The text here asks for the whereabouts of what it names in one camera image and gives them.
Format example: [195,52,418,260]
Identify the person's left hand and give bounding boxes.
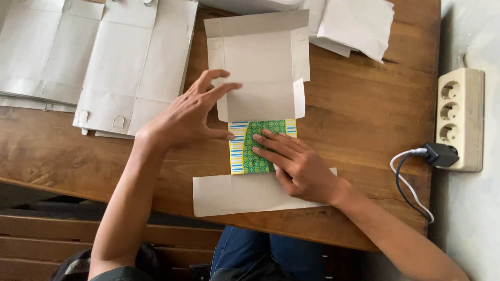
[135,69,243,152]

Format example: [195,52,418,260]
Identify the person's right hand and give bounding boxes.
[252,129,344,206]

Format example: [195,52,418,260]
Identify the grey cardboard box green print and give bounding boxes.
[192,9,338,218]

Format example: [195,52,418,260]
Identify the stack of flat grey cardboard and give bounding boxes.
[0,0,105,114]
[73,0,199,140]

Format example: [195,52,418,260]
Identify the person's blue jeans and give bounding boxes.
[209,225,326,281]

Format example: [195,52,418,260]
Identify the black charger plug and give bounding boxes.
[421,142,460,168]

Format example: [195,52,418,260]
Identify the stack of white paper sheets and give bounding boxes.
[302,0,395,64]

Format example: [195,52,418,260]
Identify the beige power strip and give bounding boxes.
[435,68,485,173]

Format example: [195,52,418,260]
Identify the black bag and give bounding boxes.
[48,242,161,281]

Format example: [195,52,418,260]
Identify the wooden bench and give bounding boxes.
[0,201,224,281]

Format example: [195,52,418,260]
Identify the dark blue cable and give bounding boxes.
[395,153,433,221]

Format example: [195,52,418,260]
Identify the white cable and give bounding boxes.
[390,148,435,224]

